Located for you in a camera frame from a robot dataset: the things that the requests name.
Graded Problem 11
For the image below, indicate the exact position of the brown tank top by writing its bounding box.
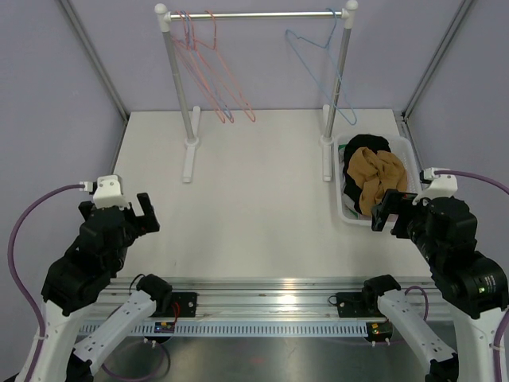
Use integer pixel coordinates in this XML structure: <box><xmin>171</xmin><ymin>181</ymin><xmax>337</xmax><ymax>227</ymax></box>
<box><xmin>347</xmin><ymin>147</ymin><xmax>408</xmax><ymax>216</ymax></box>

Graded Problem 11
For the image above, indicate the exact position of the black tank top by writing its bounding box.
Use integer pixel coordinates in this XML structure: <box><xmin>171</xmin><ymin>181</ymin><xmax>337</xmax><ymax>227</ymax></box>
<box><xmin>343</xmin><ymin>134</ymin><xmax>390</xmax><ymax>214</ymax></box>

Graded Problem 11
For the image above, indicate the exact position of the pink wire hanger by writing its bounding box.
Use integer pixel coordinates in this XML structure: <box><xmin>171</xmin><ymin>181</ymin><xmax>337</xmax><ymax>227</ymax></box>
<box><xmin>182</xmin><ymin>11</ymin><xmax>234</xmax><ymax>123</ymax></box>

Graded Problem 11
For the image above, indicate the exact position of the blue hanger with mauve top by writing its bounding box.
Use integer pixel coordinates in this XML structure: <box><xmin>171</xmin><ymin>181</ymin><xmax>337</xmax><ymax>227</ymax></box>
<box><xmin>178</xmin><ymin>11</ymin><xmax>234</xmax><ymax>123</ymax></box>

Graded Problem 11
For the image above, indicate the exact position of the pink hanger with black top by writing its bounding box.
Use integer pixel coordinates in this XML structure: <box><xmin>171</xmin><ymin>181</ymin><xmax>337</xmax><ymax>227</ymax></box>
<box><xmin>201</xmin><ymin>10</ymin><xmax>256</xmax><ymax>123</ymax></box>

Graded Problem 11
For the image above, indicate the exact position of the blue hanger with brown top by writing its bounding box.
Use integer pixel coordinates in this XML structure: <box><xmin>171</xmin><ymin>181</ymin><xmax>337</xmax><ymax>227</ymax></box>
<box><xmin>285</xmin><ymin>8</ymin><xmax>358</xmax><ymax>126</ymax></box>

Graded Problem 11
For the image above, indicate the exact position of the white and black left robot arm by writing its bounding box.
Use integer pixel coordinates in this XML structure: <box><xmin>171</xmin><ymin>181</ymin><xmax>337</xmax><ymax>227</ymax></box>
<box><xmin>8</xmin><ymin>193</ymin><xmax>173</xmax><ymax>381</ymax></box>

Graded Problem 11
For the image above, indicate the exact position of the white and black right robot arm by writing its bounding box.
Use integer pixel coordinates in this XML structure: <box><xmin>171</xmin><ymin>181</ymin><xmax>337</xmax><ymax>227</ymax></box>
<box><xmin>360</xmin><ymin>189</ymin><xmax>508</xmax><ymax>381</ymax></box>

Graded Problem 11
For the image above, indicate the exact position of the white plastic basket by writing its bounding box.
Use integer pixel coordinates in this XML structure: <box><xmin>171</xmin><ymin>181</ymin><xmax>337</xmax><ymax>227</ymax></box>
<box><xmin>332</xmin><ymin>134</ymin><xmax>422</xmax><ymax>228</ymax></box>

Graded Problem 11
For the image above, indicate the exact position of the white and metal clothes rack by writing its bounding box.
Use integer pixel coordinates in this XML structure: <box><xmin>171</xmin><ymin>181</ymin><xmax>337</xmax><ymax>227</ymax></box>
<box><xmin>154</xmin><ymin>1</ymin><xmax>359</xmax><ymax>184</ymax></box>

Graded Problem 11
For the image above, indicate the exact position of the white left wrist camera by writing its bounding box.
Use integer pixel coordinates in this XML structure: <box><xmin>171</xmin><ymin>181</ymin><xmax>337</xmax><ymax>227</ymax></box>
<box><xmin>79</xmin><ymin>174</ymin><xmax>130</xmax><ymax>209</ymax></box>

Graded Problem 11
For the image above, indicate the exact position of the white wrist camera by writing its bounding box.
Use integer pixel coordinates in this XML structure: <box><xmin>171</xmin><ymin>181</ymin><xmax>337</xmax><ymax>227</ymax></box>
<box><xmin>412</xmin><ymin>167</ymin><xmax>458</xmax><ymax>205</ymax></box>
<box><xmin>79</xmin><ymin>174</ymin><xmax>130</xmax><ymax>209</ymax></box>

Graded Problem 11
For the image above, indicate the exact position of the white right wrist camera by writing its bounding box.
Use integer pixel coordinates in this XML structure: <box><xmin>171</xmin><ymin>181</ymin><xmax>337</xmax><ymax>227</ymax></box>
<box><xmin>412</xmin><ymin>167</ymin><xmax>458</xmax><ymax>205</ymax></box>

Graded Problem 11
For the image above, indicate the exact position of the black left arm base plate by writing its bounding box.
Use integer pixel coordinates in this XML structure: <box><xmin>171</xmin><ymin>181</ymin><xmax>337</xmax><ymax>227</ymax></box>
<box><xmin>154</xmin><ymin>291</ymin><xmax>198</xmax><ymax>318</ymax></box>

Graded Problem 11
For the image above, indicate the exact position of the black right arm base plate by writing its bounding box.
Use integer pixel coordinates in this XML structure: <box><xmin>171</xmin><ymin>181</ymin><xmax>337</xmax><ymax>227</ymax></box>
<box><xmin>327</xmin><ymin>292</ymin><xmax>375</xmax><ymax>318</ymax></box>

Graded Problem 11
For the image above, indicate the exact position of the aluminium mounting rail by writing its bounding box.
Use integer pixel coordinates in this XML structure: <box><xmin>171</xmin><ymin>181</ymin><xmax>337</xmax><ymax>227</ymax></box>
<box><xmin>79</xmin><ymin>278</ymin><xmax>458</xmax><ymax>322</ymax></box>

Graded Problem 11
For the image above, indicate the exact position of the white slotted cable duct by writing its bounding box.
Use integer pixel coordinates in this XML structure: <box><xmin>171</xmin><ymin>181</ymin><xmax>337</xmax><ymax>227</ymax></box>
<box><xmin>79</xmin><ymin>322</ymin><xmax>369</xmax><ymax>337</ymax></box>

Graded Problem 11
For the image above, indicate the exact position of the left aluminium frame post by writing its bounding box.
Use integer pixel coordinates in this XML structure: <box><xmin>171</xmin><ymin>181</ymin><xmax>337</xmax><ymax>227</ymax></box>
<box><xmin>57</xmin><ymin>0</ymin><xmax>129</xmax><ymax>120</ymax></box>

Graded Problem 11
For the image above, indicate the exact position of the aluminium frame post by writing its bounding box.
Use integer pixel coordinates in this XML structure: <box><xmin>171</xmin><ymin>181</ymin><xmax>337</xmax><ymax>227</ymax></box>
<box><xmin>57</xmin><ymin>0</ymin><xmax>129</xmax><ymax>120</ymax></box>
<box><xmin>402</xmin><ymin>0</ymin><xmax>477</xmax><ymax>123</ymax></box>

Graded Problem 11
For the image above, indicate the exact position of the right aluminium frame post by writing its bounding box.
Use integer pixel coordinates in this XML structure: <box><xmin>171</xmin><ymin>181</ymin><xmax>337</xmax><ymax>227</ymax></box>
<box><xmin>402</xmin><ymin>0</ymin><xmax>477</xmax><ymax>123</ymax></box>

